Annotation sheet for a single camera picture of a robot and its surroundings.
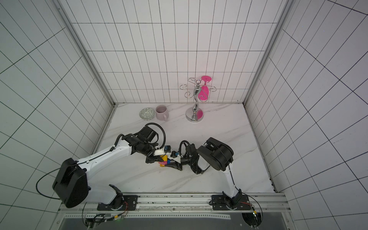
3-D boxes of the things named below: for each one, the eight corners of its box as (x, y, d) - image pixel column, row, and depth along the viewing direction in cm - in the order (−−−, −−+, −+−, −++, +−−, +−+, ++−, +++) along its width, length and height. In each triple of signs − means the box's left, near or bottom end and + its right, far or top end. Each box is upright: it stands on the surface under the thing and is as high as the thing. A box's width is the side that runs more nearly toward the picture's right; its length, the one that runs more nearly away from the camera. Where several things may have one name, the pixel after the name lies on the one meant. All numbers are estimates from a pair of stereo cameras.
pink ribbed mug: (156, 122, 109) (154, 116, 103) (158, 110, 117) (156, 104, 111) (168, 122, 109) (167, 116, 103) (169, 110, 117) (168, 104, 111)
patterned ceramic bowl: (139, 120, 110) (138, 116, 107) (142, 110, 117) (140, 107, 113) (153, 120, 110) (152, 116, 107) (155, 111, 117) (154, 107, 113)
